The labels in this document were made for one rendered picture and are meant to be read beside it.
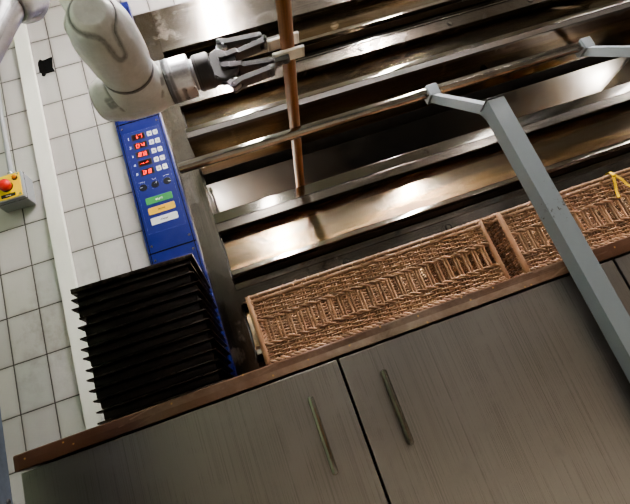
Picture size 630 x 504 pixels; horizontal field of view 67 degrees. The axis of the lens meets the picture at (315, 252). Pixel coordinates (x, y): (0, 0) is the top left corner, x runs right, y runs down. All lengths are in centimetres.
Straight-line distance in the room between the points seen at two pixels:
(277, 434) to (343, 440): 12
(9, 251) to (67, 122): 50
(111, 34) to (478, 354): 86
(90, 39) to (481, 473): 99
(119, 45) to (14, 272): 106
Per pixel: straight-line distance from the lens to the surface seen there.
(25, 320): 174
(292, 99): 123
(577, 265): 104
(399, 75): 172
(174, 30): 210
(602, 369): 108
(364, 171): 168
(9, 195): 183
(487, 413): 98
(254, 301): 100
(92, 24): 90
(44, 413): 167
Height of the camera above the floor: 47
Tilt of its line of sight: 18 degrees up
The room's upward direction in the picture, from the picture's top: 20 degrees counter-clockwise
